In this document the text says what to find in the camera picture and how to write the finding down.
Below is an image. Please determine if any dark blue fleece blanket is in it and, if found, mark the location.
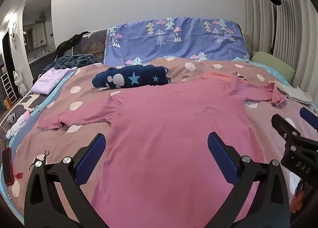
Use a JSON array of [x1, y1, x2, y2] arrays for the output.
[[42, 53, 96, 74]]

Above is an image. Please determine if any pink long-sleeved shirt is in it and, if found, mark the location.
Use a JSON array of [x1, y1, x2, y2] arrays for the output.
[[37, 75, 287, 228]]

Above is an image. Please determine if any brown patterned headboard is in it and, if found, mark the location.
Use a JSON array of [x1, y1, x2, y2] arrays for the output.
[[71, 29, 108, 64]]

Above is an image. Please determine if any pink polka-dot blanket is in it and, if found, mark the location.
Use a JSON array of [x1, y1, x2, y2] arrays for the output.
[[0, 56, 318, 228]]

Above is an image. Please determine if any red phone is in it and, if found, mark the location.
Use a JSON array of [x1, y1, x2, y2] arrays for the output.
[[1, 147, 14, 186]]

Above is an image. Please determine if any wall mirror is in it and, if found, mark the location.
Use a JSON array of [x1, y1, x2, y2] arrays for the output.
[[23, 23, 55, 49]]

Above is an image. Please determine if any beige curtain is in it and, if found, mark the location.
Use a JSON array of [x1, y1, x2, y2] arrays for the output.
[[240, 0, 318, 109]]

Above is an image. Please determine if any white plush toy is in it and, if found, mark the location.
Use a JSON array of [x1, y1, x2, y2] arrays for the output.
[[5, 111, 31, 140]]

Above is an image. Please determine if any salmon pink cloth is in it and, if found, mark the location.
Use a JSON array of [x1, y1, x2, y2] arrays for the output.
[[202, 71, 231, 81]]

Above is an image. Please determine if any white cat figurine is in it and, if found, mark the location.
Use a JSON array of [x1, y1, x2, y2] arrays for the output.
[[13, 68, 26, 98]]

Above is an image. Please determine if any purple tree-print sheet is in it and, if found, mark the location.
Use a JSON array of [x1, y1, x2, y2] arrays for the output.
[[103, 17, 250, 66]]

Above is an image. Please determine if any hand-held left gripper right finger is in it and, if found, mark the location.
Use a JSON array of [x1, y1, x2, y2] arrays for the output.
[[199, 132, 291, 228]]

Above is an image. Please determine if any person's right hand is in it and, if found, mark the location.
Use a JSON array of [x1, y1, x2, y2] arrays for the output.
[[290, 188, 307, 214]]

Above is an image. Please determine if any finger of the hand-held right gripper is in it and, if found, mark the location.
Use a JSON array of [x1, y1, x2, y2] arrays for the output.
[[271, 114, 302, 148], [299, 107, 318, 130]]

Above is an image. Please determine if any white shelf rack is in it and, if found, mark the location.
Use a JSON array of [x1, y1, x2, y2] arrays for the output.
[[0, 74, 18, 103]]

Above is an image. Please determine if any grey deer-print bedsheet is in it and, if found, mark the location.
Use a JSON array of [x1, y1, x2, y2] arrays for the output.
[[0, 91, 50, 149]]

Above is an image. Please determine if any navy star-print garment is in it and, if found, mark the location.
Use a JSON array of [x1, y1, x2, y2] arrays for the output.
[[92, 65, 172, 89]]

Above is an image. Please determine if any green pillow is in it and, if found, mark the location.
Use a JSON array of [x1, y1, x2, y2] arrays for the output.
[[251, 51, 296, 82]]

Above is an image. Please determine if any dark counter cabinet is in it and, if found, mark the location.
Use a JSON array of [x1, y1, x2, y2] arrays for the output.
[[28, 49, 59, 87]]

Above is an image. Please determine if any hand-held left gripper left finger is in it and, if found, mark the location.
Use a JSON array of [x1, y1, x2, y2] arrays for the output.
[[24, 133, 117, 228]]

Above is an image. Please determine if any folded lilac cloth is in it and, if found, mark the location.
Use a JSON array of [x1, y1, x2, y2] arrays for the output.
[[30, 67, 78, 95]]

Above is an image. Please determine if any panda wall decoration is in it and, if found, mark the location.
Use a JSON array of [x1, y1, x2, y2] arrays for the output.
[[9, 22, 19, 48]]

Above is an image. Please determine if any black jacket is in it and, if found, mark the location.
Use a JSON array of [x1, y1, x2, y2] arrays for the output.
[[55, 32, 91, 56]]

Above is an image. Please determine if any cream white cloth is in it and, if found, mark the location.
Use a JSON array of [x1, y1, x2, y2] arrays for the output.
[[270, 80, 313, 105]]

